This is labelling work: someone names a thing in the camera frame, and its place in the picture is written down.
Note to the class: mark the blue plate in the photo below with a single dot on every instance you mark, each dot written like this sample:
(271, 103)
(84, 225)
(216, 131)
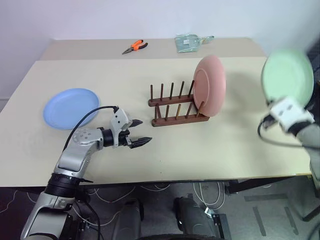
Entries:
(70, 107)

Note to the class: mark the pink plate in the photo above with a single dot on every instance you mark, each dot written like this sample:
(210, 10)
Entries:
(212, 85)

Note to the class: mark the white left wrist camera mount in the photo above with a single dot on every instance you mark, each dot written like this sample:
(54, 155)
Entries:
(120, 119)

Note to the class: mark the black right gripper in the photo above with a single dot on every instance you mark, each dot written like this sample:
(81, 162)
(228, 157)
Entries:
(270, 102)

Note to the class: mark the grey metal bracket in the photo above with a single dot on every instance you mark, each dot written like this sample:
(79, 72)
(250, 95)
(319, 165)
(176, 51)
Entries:
(221, 226)

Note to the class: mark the small clear green packet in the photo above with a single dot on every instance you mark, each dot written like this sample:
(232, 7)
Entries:
(206, 39)

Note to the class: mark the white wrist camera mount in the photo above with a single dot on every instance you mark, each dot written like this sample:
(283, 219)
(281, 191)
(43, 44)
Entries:
(120, 119)
(290, 111)

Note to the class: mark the wooden dish rack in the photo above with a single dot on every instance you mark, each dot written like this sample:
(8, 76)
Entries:
(175, 121)

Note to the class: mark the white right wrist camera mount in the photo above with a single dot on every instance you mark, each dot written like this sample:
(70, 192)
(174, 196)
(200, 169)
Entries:
(290, 111)

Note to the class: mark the black slanted table leg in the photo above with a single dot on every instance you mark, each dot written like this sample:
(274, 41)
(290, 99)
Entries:
(312, 212)

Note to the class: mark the pale green plastic packet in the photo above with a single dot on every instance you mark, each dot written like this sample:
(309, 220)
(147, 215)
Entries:
(186, 43)

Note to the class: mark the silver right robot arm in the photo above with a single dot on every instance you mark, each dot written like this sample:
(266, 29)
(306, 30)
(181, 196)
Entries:
(312, 142)

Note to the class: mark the green plate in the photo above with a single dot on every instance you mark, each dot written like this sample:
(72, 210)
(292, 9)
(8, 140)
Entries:
(287, 73)

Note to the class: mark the black table frame bar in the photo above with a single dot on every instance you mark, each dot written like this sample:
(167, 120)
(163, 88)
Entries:
(250, 185)

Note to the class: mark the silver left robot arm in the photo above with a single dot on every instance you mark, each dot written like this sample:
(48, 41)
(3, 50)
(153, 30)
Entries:
(75, 155)

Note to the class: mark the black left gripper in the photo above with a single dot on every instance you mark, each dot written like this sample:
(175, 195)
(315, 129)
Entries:
(124, 138)

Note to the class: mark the dark grey rounded shape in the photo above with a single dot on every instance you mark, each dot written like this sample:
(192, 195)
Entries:
(130, 220)
(192, 217)

